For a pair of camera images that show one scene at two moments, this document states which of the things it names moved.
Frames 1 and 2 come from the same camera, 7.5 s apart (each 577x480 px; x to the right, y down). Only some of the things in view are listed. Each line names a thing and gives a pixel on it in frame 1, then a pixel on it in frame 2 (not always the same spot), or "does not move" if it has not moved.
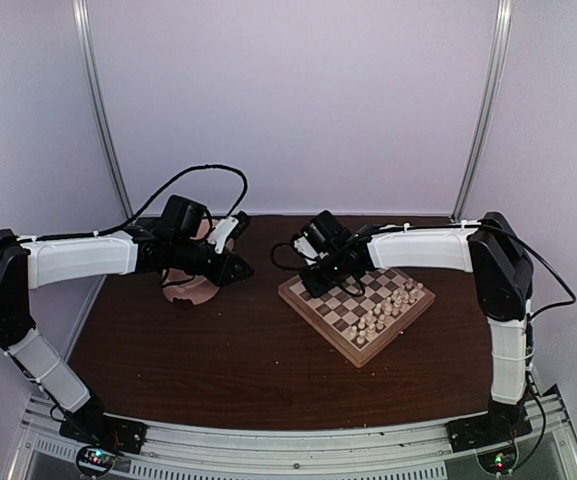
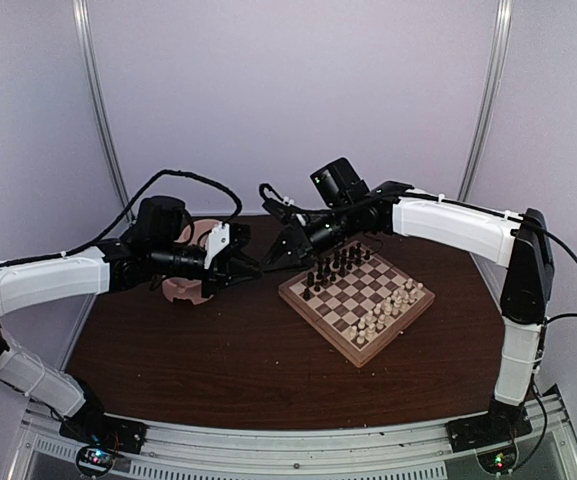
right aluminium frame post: [502, 37] does not move
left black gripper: [225, 274] does not move
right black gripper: [316, 289] → [301, 252]
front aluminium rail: [422, 451] does not move
